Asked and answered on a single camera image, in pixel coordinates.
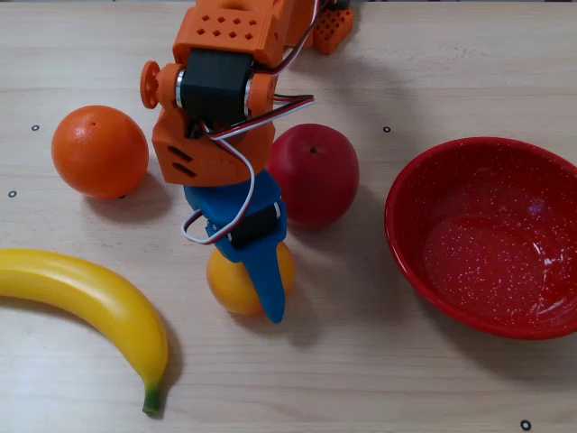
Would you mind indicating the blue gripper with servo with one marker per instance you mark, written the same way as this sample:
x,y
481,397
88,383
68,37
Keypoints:
x,y
234,205

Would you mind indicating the yellow orange toy peach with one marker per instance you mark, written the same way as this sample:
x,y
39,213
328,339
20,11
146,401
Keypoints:
x,y
230,284

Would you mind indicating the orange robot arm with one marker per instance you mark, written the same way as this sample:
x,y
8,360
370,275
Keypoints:
x,y
216,27

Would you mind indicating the red speckled bowl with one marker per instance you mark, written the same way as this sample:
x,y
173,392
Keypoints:
x,y
487,252

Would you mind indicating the red toy apple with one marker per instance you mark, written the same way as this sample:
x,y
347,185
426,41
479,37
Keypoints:
x,y
320,180

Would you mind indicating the yellow toy banana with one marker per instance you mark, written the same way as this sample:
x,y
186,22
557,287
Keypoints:
x,y
99,297

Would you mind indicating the toy orange fruit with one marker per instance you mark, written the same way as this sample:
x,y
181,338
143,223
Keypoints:
x,y
99,151

